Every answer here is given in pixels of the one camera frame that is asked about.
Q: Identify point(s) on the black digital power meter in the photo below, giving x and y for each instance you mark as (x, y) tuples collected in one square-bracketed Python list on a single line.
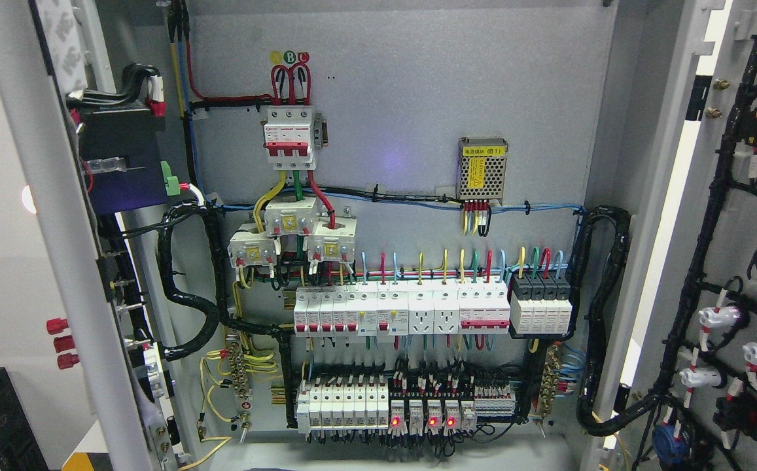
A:
[(118, 142)]

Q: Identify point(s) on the black surge protector block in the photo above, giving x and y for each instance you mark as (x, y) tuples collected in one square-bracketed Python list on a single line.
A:
[(540, 308)]

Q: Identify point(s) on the grey cabinet door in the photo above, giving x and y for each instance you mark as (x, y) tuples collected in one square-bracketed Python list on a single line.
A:
[(658, 166), (134, 429)]

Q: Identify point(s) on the white socket breaker row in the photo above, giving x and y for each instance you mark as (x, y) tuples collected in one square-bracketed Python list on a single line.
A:
[(399, 308)]

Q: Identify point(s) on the perforated metal power supply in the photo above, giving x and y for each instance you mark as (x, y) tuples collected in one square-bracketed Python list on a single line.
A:
[(481, 168)]

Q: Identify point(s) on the white lower breaker row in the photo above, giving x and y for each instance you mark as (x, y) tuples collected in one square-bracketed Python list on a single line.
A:
[(339, 406)]

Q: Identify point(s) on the white current transformers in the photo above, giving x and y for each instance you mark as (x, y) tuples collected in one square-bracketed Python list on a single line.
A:
[(292, 225)]

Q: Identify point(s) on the red white main breaker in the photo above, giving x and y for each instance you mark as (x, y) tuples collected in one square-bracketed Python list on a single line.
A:
[(291, 137)]

